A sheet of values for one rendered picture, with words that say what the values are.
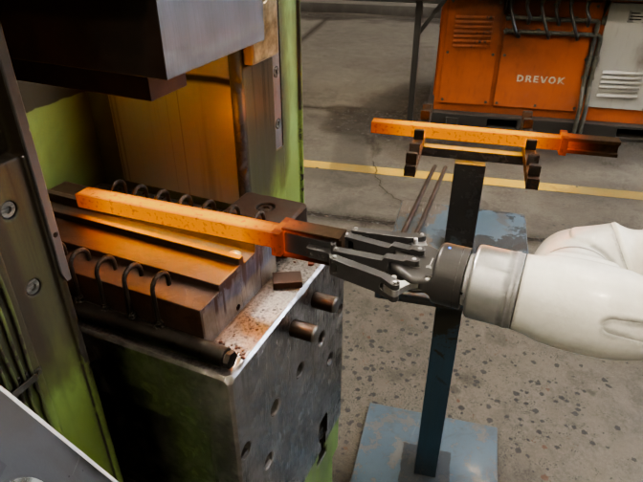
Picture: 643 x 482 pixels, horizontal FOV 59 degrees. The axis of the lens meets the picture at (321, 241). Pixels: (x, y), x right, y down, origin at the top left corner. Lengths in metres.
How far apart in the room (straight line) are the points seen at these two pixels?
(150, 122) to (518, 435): 1.42
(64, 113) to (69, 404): 0.56
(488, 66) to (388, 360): 2.57
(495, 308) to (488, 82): 3.59
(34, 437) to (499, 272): 0.47
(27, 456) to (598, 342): 0.53
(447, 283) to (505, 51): 3.54
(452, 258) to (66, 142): 0.78
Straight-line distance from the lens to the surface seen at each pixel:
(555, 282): 0.66
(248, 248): 0.83
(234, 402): 0.77
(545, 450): 1.95
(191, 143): 1.10
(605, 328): 0.66
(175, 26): 0.62
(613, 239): 0.80
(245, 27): 0.73
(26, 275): 0.72
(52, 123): 1.17
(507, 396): 2.06
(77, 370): 0.83
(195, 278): 0.78
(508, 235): 1.37
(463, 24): 4.11
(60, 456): 0.47
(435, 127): 1.16
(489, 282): 0.66
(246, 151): 1.04
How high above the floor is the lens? 1.43
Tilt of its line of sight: 31 degrees down
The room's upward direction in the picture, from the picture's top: straight up
